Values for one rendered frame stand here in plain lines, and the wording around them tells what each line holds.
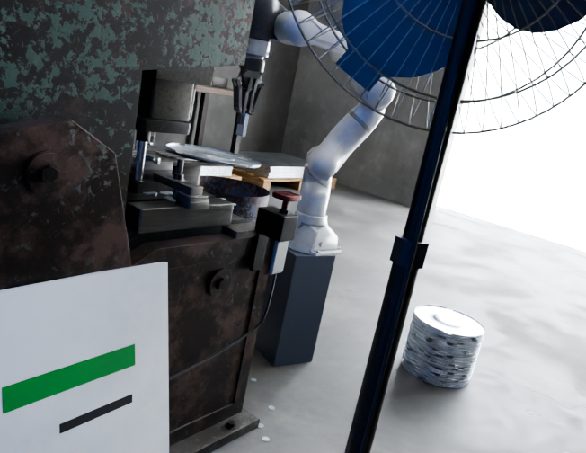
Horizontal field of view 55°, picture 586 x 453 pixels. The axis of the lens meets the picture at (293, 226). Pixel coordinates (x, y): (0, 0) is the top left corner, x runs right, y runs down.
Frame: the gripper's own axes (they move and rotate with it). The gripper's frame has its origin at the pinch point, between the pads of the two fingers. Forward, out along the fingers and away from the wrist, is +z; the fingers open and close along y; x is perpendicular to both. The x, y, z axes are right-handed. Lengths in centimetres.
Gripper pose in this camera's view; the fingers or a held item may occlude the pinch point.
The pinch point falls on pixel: (242, 124)
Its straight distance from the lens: 177.9
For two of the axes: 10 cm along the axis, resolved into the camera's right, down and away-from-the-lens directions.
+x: -7.5, -3.0, 5.9
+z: -1.8, 9.5, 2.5
